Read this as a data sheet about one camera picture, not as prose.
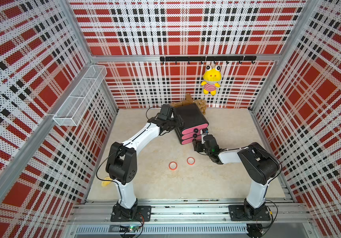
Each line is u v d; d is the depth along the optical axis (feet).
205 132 2.88
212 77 3.02
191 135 3.05
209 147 2.52
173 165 2.97
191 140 3.16
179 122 2.67
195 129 2.93
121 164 1.60
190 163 2.98
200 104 3.66
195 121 2.94
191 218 2.41
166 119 2.31
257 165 1.65
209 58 2.93
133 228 2.27
